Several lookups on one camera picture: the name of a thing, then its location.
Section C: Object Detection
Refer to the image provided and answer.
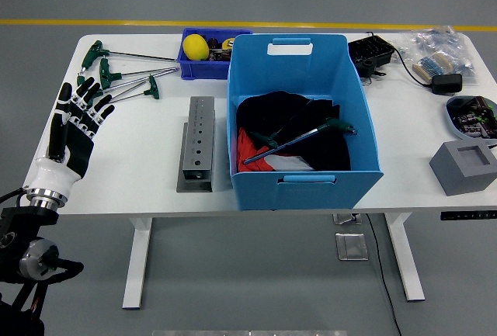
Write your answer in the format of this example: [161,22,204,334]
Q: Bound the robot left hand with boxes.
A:
[29,76,116,199]

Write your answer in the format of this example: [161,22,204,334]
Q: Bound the small green T-handle hex wrench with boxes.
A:
[103,74,161,105]

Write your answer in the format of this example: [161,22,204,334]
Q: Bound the black adapter cord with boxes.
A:
[364,31,434,88]

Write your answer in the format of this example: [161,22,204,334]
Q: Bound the grey block with square recess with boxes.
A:
[428,140,497,196]

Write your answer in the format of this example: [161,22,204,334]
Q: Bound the grey metal wrench rack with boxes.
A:
[176,95,217,193]

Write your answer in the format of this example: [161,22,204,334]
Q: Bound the black plastic tray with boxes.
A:
[348,35,396,79]

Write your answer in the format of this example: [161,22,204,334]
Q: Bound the large light blue box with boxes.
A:
[227,33,385,212]

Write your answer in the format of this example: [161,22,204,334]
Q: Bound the long green T-handle hex wrench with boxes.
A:
[80,40,178,73]

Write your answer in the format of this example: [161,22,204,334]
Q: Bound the beige resistor strip bundle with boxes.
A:
[412,51,454,84]

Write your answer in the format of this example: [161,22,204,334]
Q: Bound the pile of electronic parts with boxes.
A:
[447,95,497,138]

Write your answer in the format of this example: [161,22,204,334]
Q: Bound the yellow lemon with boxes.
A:
[182,33,210,61]

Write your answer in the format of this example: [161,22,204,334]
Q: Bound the white table leg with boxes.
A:
[384,212,426,302]
[122,217,153,310]

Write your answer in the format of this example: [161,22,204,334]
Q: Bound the black floor cable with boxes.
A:
[364,213,403,336]

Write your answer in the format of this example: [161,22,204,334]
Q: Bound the small dark blue bin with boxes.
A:
[176,27,254,81]

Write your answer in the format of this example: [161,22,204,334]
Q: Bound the large green T-handle hex wrench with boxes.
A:
[242,116,359,165]

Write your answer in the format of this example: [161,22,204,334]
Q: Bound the small metal floor plate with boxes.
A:
[332,213,363,225]

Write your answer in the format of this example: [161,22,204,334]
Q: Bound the clear plastic component bags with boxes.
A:
[394,25,478,87]

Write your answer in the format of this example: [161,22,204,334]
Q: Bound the black table control panel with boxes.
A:
[440,210,497,221]

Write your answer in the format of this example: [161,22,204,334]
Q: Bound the black power adapter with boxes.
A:
[430,74,464,95]

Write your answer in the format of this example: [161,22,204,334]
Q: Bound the red cloth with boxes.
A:
[237,126,279,172]

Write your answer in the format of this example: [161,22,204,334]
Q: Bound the large metal floor plate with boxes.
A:
[335,232,369,262]

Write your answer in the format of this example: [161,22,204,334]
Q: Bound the white grey cloth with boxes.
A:
[267,153,315,171]

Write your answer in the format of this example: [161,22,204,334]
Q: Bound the light blue plate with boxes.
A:
[444,95,497,141]

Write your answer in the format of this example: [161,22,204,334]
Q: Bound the black cloth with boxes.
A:
[236,90,353,172]

